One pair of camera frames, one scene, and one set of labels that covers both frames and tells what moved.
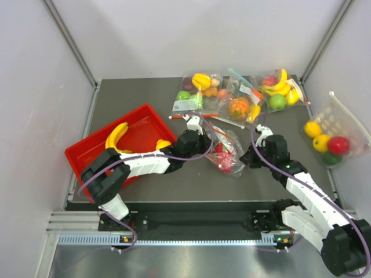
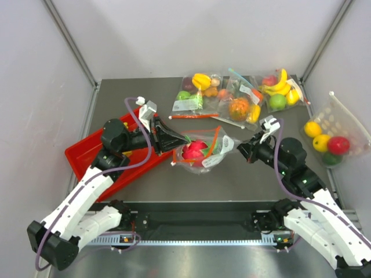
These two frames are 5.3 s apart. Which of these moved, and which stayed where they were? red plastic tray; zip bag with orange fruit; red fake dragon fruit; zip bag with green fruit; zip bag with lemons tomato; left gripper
Moved: red fake dragon fruit; left gripper
Stayed: zip bag with lemons tomato; zip bag with orange fruit; zip bag with green fruit; red plastic tray
